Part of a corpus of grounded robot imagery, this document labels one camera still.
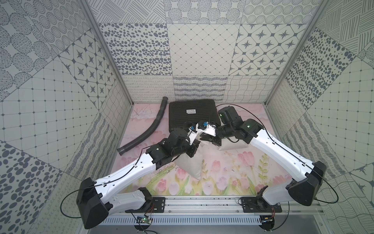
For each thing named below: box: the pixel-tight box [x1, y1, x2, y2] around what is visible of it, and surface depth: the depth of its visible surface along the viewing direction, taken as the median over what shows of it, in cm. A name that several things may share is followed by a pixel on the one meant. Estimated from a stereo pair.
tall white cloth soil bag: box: [174, 148, 204, 181], surface depth 80 cm
